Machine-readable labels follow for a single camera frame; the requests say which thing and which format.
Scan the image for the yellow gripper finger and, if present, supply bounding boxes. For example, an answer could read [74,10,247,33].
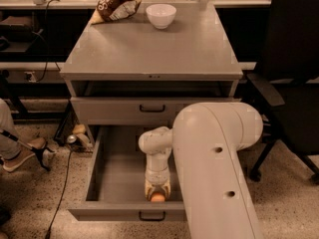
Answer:
[145,180,156,200]
[160,180,171,200]

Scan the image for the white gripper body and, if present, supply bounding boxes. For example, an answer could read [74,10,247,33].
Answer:
[145,168,170,189]

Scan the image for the orange fruit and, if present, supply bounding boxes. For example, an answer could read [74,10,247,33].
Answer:
[151,192,165,202]

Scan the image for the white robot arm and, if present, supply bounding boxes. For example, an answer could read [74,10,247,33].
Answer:
[139,103,263,239]

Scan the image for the open lower grey drawer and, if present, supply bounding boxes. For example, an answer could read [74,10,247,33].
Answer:
[69,125,186,222]

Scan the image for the upper grey drawer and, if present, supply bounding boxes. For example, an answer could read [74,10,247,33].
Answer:
[71,97,238,125]

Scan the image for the grey drawer cabinet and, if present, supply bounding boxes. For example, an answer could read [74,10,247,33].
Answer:
[61,1,242,138]

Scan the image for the small silver round object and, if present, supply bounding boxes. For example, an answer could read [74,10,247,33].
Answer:
[67,134,77,144]

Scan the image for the tan shoe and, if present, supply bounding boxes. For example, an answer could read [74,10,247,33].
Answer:
[0,138,35,172]

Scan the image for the black office chair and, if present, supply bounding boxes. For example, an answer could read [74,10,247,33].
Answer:
[242,0,319,183]

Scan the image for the white bowl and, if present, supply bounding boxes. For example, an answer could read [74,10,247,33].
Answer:
[146,4,176,29]

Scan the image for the brown chip bag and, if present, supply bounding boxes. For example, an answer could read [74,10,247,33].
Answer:
[89,0,142,25]

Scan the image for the black floor cable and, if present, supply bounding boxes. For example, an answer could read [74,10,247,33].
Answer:
[44,149,74,239]

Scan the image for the wall power outlet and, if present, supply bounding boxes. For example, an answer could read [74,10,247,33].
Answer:
[25,72,37,83]

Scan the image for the black hanging cable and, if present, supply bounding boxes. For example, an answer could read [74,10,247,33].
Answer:
[31,0,63,83]

